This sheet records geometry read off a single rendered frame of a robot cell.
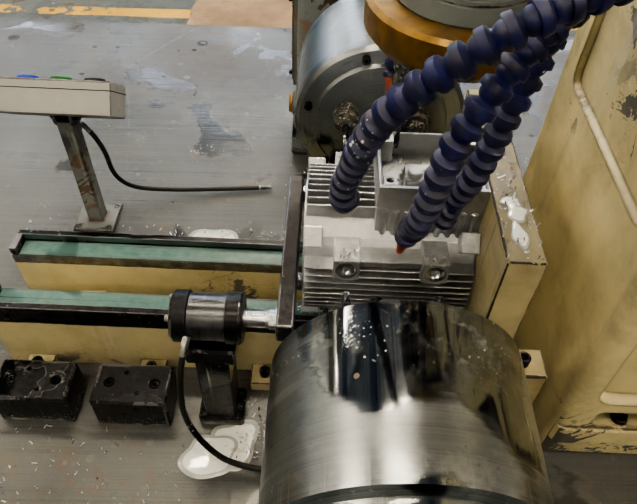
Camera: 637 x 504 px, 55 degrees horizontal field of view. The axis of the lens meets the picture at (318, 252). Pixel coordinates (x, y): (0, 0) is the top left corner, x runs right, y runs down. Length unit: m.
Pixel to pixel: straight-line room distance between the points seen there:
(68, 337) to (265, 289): 0.28
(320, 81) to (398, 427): 0.55
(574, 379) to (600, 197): 0.21
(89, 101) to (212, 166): 0.34
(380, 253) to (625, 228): 0.25
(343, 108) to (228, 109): 0.52
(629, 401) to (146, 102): 1.09
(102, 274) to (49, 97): 0.27
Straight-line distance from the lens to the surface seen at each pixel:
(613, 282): 0.70
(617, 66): 0.76
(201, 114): 1.37
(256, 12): 3.22
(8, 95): 1.02
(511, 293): 0.66
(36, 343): 0.96
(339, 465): 0.47
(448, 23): 0.56
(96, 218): 1.15
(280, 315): 0.69
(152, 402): 0.85
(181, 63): 1.55
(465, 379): 0.51
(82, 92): 0.98
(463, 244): 0.71
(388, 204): 0.69
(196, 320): 0.69
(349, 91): 0.90
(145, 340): 0.89
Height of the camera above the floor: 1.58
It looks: 48 degrees down
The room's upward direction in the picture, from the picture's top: 3 degrees clockwise
